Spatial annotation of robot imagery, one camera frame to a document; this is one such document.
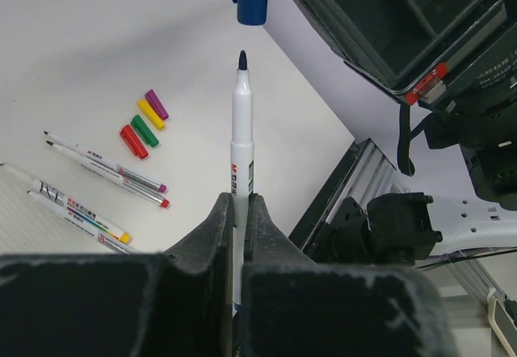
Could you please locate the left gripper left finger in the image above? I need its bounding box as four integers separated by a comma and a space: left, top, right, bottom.
1, 193, 233, 356

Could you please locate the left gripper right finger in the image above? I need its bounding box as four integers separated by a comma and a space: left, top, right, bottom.
240, 195, 458, 356

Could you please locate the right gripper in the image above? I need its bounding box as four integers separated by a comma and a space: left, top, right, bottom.
293, 0, 516, 97

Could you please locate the green marker pen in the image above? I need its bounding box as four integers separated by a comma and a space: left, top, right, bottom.
27, 191, 138, 254

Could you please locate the blue marker pen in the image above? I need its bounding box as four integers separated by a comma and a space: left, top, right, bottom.
230, 50, 254, 312

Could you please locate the green pen cap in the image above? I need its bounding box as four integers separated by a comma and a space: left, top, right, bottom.
130, 115, 159, 148

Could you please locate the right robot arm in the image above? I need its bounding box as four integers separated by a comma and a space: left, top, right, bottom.
294, 0, 516, 264

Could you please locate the yellow marker pen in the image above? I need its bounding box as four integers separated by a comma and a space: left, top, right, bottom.
1, 162, 132, 245

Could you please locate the red marker pen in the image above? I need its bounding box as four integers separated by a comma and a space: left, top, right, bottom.
45, 141, 170, 208

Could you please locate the red pen cap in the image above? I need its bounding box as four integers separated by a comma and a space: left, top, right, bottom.
119, 124, 149, 160

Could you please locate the purple marker pen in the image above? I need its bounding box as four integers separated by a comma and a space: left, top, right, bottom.
44, 131, 167, 194

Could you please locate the yellow pen cap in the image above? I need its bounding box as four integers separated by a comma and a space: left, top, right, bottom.
137, 99, 166, 130

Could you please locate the purple pen cap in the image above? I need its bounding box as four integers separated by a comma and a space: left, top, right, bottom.
145, 89, 169, 120

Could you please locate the aluminium frame rail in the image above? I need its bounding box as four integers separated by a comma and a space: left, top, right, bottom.
289, 140, 516, 332

